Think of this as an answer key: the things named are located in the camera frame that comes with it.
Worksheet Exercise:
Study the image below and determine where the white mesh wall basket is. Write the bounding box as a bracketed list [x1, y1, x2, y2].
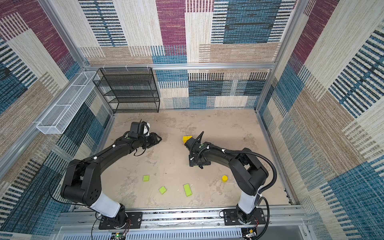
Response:
[37, 72, 96, 135]

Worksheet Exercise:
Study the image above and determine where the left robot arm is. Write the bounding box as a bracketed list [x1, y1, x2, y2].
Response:
[60, 133, 162, 229]

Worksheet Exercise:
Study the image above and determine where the yellow cube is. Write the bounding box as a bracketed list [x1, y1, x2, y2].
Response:
[183, 136, 192, 144]

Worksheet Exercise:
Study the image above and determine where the aluminium front rail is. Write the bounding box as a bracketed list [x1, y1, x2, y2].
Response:
[50, 205, 316, 240]

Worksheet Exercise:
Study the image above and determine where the long green block middle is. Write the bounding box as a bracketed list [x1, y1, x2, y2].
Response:
[183, 184, 192, 197]

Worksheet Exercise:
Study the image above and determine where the black mesh wire shelf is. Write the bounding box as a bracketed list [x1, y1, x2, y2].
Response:
[93, 67, 161, 114]

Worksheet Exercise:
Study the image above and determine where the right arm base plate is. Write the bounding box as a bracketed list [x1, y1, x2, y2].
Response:
[219, 208, 267, 226]

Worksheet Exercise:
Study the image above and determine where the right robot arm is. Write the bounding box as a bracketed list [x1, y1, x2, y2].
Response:
[184, 138, 277, 224]

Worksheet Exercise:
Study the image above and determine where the small green block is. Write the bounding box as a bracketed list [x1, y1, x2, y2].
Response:
[159, 186, 167, 195]
[143, 175, 150, 182]

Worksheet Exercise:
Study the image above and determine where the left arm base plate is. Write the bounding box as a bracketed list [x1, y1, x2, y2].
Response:
[98, 212, 143, 230]

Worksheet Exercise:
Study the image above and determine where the small green block tilted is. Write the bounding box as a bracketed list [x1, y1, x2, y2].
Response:
[159, 186, 167, 195]

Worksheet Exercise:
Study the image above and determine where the yellow cylinder block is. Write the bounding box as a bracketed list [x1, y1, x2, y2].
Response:
[222, 175, 228, 183]

